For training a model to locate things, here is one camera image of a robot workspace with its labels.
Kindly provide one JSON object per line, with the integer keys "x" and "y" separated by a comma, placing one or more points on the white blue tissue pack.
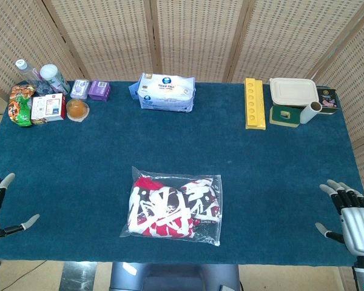
{"x": 167, "y": 92}

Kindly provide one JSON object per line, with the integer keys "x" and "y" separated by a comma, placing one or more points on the clear plastic zip bag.
{"x": 173, "y": 172}

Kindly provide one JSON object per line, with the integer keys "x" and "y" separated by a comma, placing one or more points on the beige lidded lunch box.
{"x": 292, "y": 91}

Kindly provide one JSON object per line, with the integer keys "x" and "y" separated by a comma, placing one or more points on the white red carton box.
{"x": 47, "y": 107}

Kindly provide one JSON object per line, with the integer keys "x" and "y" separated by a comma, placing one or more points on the dark luncheon meat can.
{"x": 329, "y": 98}

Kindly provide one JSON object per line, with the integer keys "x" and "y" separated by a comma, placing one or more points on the light purple small box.
{"x": 79, "y": 89}

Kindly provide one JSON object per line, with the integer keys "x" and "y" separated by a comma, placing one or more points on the yellow tray with round holes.
{"x": 255, "y": 103}

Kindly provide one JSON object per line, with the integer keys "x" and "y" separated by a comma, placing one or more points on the white paper roll tube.
{"x": 309, "y": 114}

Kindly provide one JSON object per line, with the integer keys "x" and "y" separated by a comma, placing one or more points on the teal carpet table cover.
{"x": 182, "y": 145}

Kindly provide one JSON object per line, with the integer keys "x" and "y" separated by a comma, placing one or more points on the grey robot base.
{"x": 176, "y": 277}

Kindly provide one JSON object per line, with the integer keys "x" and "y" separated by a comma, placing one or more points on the orange jelly cup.
{"x": 77, "y": 110}

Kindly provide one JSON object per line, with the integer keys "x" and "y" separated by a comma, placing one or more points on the green yellow sponge box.
{"x": 284, "y": 116}

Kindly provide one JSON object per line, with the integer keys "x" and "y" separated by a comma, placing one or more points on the dark purple small box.
{"x": 99, "y": 90}

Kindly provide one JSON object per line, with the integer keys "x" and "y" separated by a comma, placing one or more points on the orange green snack bag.
{"x": 19, "y": 106}

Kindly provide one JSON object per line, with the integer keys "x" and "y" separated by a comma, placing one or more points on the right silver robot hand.
{"x": 358, "y": 227}

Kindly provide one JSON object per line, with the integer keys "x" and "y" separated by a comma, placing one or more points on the wicker folding screen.
{"x": 200, "y": 36}

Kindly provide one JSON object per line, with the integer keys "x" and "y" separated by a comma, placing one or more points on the clear plastic water bottle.
{"x": 27, "y": 74}

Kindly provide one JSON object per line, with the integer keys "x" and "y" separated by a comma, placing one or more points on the white green round canister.
{"x": 54, "y": 78}

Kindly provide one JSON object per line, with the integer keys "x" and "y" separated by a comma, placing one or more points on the red white black garment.
{"x": 170, "y": 209}

